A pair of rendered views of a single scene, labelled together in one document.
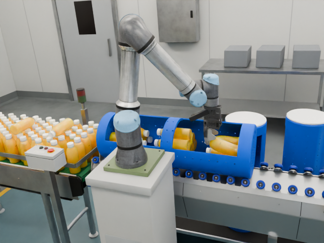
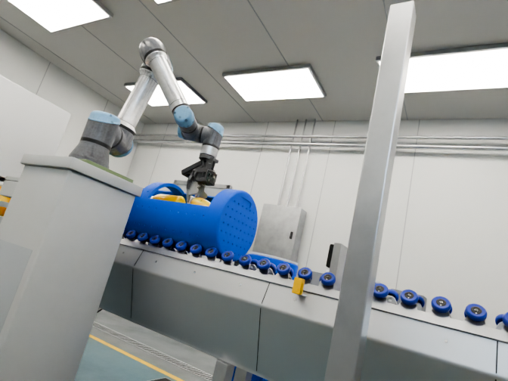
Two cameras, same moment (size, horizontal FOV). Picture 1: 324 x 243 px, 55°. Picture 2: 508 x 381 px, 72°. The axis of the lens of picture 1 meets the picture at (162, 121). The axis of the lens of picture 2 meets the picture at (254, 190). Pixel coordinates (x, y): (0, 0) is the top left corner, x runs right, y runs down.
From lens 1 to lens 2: 1.22 m
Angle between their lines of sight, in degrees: 37
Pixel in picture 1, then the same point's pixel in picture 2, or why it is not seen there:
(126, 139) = (90, 127)
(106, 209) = (20, 197)
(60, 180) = not seen: hidden behind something
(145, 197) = (63, 174)
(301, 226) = (262, 332)
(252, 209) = (205, 290)
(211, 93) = (209, 137)
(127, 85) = (128, 103)
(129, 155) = (84, 147)
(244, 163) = (213, 215)
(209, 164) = (178, 218)
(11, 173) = not seen: outside the picture
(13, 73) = not seen: hidden behind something
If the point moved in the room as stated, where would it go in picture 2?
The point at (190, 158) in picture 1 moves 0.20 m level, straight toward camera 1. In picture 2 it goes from (160, 209) to (134, 196)
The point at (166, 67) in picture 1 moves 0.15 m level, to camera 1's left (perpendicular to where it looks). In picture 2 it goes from (162, 75) to (129, 70)
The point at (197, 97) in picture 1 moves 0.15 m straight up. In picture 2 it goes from (181, 109) to (192, 76)
